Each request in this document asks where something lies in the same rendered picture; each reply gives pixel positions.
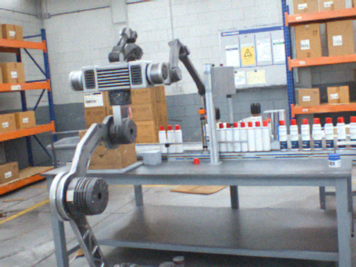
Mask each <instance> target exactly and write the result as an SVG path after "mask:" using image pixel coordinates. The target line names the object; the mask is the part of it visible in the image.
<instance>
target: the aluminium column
mask: <svg viewBox="0 0 356 267"><path fill-rule="evenodd" d="M210 67H211V64H204V65H203V72H205V71H210ZM204 88H205V89H210V88H211V75H204ZM205 97H206V105H207V122H208V131H209V147H210V156H211V163H219V156H218V139H217V130H216V113H215V104H214V96H212V92H206V93H205Z"/></svg>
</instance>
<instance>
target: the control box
mask: <svg viewBox="0 0 356 267"><path fill-rule="evenodd" d="M210 75H211V92H212V96H216V95H228V94H235V93H236V89H235V79H234V66H227V67H210Z"/></svg>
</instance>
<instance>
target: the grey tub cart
mask: <svg viewBox="0 0 356 267"><path fill-rule="evenodd" d="M79 131H83V130H79ZM79 131H63V132H54V133H51V144H50V145H48V146H47V149H50V150H51V156H52V160H53V166H54V169H56V168H61V167H63V166H66V165H69V164H72V159H74V155H75V153H76V149H77V146H78V144H79V143H80V137H79V136H78V137H70V138H63V139H61V140H59V141H56V142H55V143H53V139H52V136H53V135H57V134H73V133H79Z"/></svg>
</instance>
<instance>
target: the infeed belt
mask: <svg viewBox="0 0 356 267"><path fill-rule="evenodd" d="M335 149H336V148H334V149H333V150H326V149H323V150H314V149H311V150H309V151H303V150H302V149H299V150H298V151H291V149H288V150H287V151H280V149H272V150H271V151H269V152H325V151H335ZM262 152H264V151H262ZM222 153H257V152H219V154H222ZM173 154H177V153H176V152H175V153H173ZM180 154H203V152H183V153H180Z"/></svg>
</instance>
